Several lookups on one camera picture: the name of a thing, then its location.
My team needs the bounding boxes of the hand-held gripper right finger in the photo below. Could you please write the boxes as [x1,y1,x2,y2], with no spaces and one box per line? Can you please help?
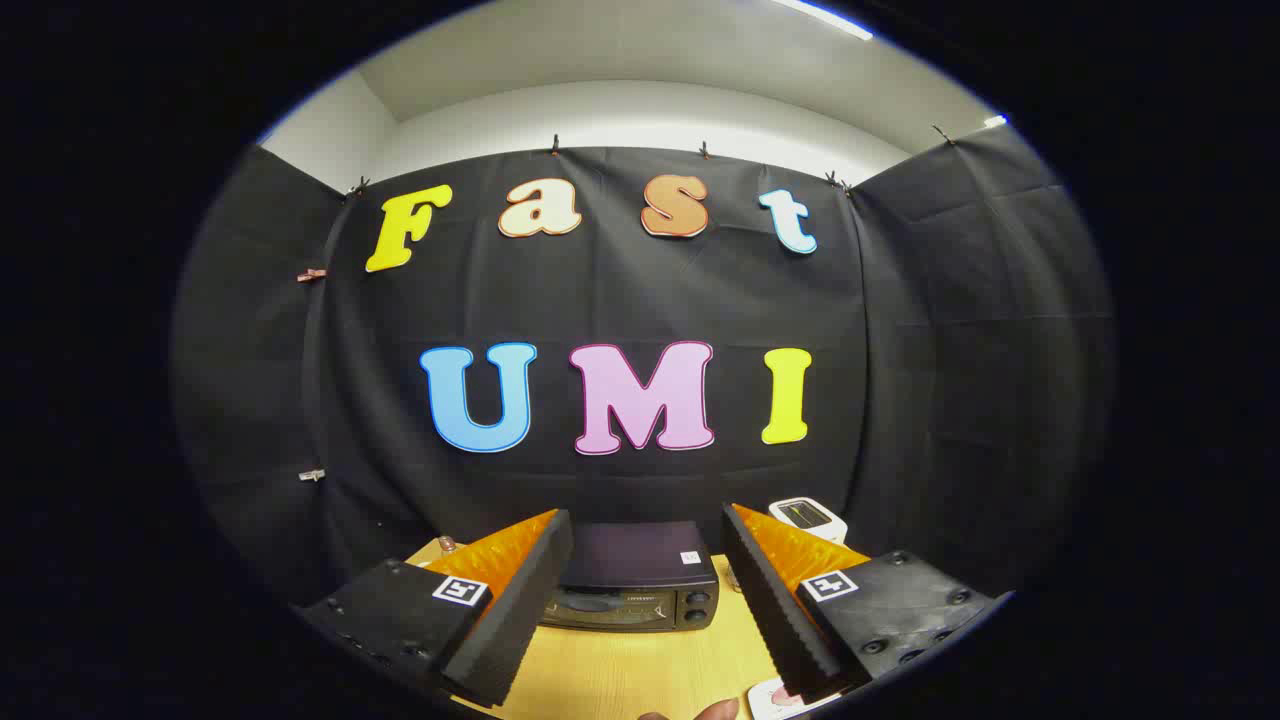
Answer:
[721,502,1001,704]

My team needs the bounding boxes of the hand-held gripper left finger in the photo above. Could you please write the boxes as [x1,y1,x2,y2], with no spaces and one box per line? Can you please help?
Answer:
[297,508,575,709]

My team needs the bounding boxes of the white square plate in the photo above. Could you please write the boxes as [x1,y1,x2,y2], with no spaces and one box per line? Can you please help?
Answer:
[745,676,846,720]

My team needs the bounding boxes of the black toaster oven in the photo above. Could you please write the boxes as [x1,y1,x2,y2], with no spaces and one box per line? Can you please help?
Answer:
[540,520,721,633]

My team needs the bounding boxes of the white pop-up toaster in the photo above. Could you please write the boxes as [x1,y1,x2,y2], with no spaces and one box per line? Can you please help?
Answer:
[768,497,849,546]

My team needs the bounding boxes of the row of black clips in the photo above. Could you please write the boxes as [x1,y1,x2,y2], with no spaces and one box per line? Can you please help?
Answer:
[345,125,956,198]

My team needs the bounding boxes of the long ceiling light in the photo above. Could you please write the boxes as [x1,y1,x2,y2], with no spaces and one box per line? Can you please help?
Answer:
[770,0,874,41]

